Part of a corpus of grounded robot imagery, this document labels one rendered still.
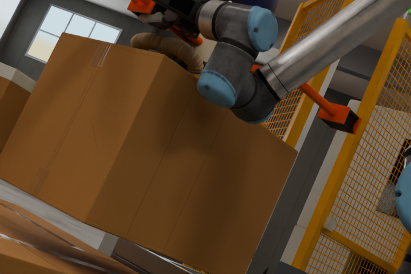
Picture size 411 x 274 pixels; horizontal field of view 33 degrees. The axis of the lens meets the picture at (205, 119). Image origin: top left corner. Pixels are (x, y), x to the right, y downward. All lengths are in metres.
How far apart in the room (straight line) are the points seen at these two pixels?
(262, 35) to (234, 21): 0.07
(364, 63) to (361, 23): 8.40
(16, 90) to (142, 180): 1.57
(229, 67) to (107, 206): 0.39
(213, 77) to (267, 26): 0.16
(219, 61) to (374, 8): 0.36
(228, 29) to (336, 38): 0.24
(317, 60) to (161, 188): 0.45
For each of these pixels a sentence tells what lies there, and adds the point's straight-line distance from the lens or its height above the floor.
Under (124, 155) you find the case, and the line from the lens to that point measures 1.52.
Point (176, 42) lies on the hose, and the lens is 1.72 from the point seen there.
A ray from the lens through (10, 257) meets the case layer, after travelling 1.42.
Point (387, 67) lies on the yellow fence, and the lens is 3.58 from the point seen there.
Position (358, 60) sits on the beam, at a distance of 9.98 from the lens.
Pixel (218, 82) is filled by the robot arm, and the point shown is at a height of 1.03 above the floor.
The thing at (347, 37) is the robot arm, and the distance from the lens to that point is 1.56.
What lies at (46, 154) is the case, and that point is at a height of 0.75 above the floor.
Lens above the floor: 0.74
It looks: 8 degrees up
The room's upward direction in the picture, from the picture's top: 25 degrees clockwise
